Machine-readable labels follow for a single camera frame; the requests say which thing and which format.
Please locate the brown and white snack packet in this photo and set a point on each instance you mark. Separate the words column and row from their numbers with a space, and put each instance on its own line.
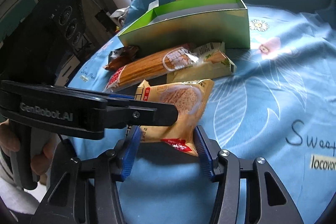
column 123, row 58

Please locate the phone clamp stand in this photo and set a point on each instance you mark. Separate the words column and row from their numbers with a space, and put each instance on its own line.
column 103, row 18

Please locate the tan rice cracker packet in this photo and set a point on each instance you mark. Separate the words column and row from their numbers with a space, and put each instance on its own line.
column 181, row 98

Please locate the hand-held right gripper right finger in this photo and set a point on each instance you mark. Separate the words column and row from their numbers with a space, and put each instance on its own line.
column 204, row 153

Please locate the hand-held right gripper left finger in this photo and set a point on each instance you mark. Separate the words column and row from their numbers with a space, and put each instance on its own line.
column 130, row 153

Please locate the pretzel stick packet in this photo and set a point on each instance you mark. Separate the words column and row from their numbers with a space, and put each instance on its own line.
column 147, row 66

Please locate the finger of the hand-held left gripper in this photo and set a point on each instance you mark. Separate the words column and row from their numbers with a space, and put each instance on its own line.
column 152, row 115
column 120, row 96

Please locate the low white cabinet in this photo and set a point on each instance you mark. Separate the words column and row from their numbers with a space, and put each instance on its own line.
column 68, row 69

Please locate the white plastic bag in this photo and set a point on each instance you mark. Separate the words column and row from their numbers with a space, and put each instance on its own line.
column 119, row 14

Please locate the gold snack packet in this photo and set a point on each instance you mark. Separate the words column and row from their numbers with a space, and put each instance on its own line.
column 199, row 71

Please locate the person's left forearm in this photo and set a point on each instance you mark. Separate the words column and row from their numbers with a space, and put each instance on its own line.
column 13, row 195

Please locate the green cardboard box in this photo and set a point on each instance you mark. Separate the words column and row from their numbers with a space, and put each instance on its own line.
column 197, row 29

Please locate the person's left hand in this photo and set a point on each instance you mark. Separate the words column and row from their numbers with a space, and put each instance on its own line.
column 43, row 161

